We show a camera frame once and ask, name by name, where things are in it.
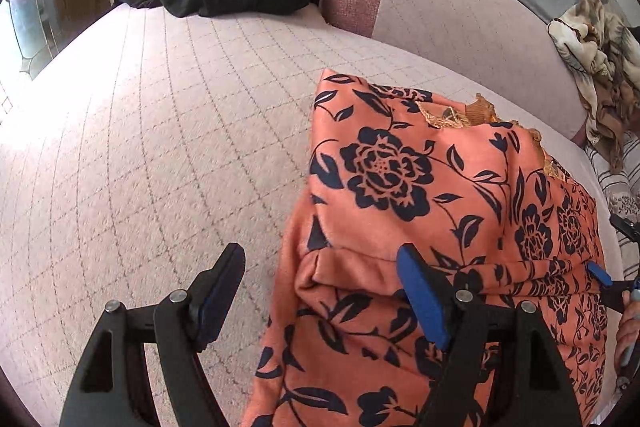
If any orange floral garment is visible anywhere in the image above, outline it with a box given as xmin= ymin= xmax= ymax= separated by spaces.
xmin=243 ymin=69 xmax=608 ymax=426

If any striped floral pillow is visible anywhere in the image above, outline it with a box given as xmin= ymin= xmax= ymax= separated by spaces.
xmin=584 ymin=131 xmax=640 ymax=228

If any pink quilted bolster cushion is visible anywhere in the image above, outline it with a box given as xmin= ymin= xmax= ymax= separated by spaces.
xmin=320 ymin=0 xmax=586 ymax=145

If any person's right hand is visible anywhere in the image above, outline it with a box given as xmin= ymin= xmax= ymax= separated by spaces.
xmin=614 ymin=291 xmax=640 ymax=372

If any brown beige patterned blanket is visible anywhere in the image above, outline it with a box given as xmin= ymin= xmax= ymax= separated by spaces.
xmin=547 ymin=0 xmax=639 ymax=173

